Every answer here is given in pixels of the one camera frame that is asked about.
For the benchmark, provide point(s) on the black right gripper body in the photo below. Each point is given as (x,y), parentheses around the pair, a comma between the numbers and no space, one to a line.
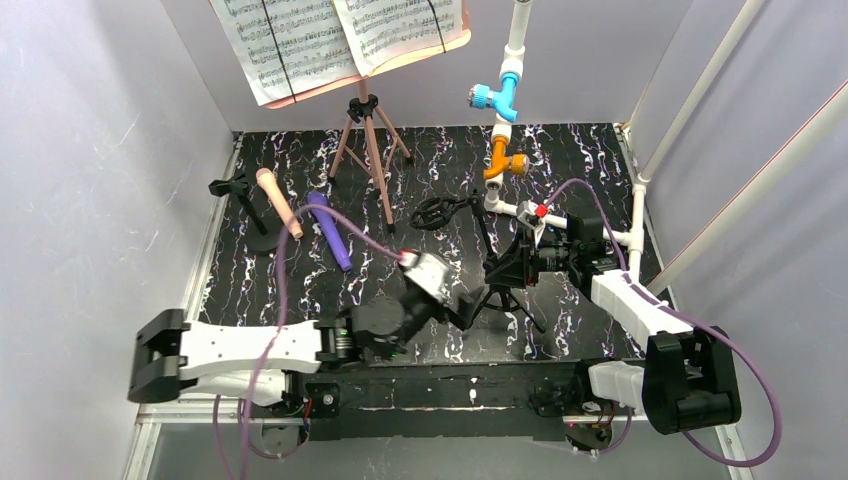
(519,263)

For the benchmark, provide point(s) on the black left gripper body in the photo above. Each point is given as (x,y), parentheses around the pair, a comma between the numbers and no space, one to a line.
(448,305)

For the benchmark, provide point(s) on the black tripod mic stand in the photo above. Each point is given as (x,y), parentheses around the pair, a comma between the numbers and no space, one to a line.
(435,213)

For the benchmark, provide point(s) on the purple microphone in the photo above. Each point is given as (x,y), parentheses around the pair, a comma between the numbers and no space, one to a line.
(328,227)

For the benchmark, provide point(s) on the black round-base mic stand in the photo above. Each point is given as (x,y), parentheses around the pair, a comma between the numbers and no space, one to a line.
(262,232)

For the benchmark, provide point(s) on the pink microphone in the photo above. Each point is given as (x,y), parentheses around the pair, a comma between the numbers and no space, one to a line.
(268,182)

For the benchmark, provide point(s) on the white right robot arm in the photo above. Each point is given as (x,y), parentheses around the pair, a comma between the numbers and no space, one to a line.
(687,380)

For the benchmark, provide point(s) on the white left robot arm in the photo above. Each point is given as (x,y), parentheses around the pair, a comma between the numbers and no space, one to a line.
(173,355)

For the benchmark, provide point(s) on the orange pipe valve fitting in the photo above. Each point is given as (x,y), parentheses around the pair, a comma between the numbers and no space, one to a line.
(501,162)

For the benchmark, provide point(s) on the pink tripod music stand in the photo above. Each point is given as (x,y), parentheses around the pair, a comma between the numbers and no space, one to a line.
(361,110)

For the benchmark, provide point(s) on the sheet music book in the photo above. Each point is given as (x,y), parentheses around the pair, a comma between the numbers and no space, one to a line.
(290,50)

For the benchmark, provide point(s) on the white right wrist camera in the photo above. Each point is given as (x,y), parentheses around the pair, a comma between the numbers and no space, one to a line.
(532,216)

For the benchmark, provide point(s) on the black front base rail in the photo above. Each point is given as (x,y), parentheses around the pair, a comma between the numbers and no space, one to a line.
(516,399)

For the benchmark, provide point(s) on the white wall pipe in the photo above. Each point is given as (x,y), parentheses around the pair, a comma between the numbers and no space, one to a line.
(724,49)

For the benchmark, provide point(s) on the white PVC pipe frame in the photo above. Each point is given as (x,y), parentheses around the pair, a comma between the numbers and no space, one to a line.
(513,61)

